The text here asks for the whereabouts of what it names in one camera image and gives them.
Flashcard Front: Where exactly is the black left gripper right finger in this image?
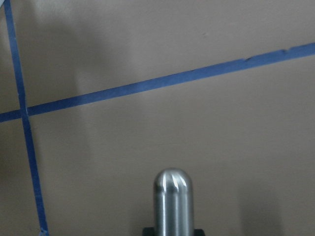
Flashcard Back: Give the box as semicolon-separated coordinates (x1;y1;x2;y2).
193;229;203;236

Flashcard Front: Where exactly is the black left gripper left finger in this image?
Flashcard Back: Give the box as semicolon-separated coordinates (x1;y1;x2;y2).
142;228;155;236

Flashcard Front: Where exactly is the steel muddler with black tip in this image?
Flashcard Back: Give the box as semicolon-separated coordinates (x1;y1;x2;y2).
153;168;194;236

